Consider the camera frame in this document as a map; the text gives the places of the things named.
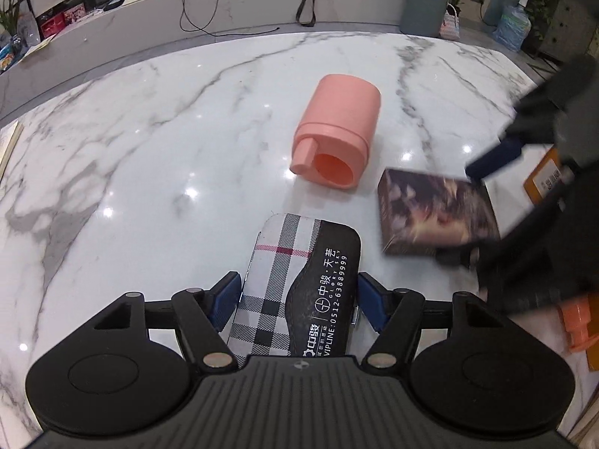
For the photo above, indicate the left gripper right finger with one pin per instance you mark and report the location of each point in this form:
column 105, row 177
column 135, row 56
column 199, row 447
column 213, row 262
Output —
column 395, row 315

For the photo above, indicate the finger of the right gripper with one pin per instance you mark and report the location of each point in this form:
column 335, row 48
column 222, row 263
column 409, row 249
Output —
column 465, row 256
column 494, row 159

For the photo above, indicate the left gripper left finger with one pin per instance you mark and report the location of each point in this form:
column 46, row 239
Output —
column 201, row 315

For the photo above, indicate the pink pump bottle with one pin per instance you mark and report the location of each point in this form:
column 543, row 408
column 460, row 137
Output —
column 576, row 316

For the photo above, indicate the dark illustrated card box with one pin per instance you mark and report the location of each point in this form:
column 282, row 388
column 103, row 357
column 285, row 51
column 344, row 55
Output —
column 420, row 212

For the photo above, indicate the plaid black glasses case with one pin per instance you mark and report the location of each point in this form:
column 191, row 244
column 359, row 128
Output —
column 300, row 290

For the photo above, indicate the pink cylindrical container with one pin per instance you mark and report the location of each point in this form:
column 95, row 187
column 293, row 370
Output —
column 333, row 140

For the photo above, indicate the orange cardboard box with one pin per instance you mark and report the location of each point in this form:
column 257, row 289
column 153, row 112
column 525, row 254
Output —
column 546, row 176

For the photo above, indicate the blue water jug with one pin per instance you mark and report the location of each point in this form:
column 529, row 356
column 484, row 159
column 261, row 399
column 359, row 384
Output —
column 513, row 28

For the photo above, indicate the grey drawer cabinet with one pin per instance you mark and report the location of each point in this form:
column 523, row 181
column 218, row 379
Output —
column 568, row 32

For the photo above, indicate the striped gift bag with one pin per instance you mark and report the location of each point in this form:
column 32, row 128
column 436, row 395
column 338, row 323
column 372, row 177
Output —
column 450, row 27

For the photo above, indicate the grey trash bin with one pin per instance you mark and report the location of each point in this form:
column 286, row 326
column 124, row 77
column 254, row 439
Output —
column 423, row 17

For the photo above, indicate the wooden framed board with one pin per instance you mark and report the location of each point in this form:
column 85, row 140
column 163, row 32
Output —
column 9, row 137

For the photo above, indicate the red box on shelf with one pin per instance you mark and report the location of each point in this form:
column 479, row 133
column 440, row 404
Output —
column 52, row 24

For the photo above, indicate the green potted plant left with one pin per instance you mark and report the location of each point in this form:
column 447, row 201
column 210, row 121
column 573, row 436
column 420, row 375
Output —
column 9, row 15

